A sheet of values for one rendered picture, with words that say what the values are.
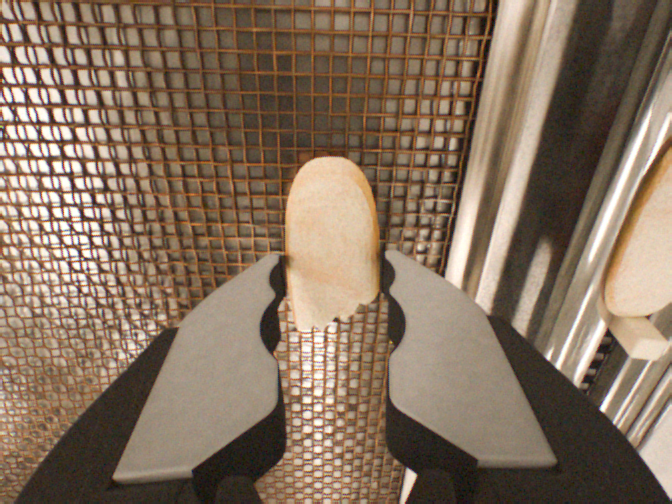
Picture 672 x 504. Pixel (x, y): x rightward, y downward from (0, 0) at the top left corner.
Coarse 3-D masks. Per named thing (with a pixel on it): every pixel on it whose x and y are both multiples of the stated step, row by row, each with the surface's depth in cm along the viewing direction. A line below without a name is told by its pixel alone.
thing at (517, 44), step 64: (0, 0) 11; (64, 0) 11; (128, 0) 11; (192, 0) 11; (512, 0) 11; (0, 64) 11; (256, 64) 12; (512, 64) 11; (0, 128) 13; (128, 128) 13; (192, 128) 13; (256, 128) 13; (512, 128) 12; (0, 192) 14; (64, 192) 14; (128, 192) 14; (256, 256) 15; (448, 256) 15; (128, 320) 16; (0, 384) 18; (64, 384) 18; (384, 384) 19
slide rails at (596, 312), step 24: (648, 168) 16; (600, 288) 19; (600, 312) 19; (576, 336) 20; (600, 336) 20; (576, 360) 21; (624, 360) 21; (648, 360) 20; (576, 384) 22; (624, 384) 21; (648, 384) 21; (600, 408) 22; (624, 408) 22; (624, 432) 23
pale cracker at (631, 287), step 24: (648, 192) 16; (648, 216) 16; (624, 240) 17; (648, 240) 16; (624, 264) 17; (648, 264) 17; (624, 288) 18; (648, 288) 17; (624, 312) 18; (648, 312) 18
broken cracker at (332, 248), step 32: (320, 160) 13; (320, 192) 13; (352, 192) 13; (288, 224) 14; (320, 224) 13; (352, 224) 13; (288, 256) 14; (320, 256) 14; (352, 256) 14; (320, 288) 15; (352, 288) 14; (320, 320) 15
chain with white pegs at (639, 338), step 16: (624, 320) 19; (640, 320) 19; (608, 336) 21; (624, 336) 19; (640, 336) 18; (656, 336) 18; (608, 352) 22; (640, 352) 18; (656, 352) 18; (592, 368) 22; (592, 384) 23
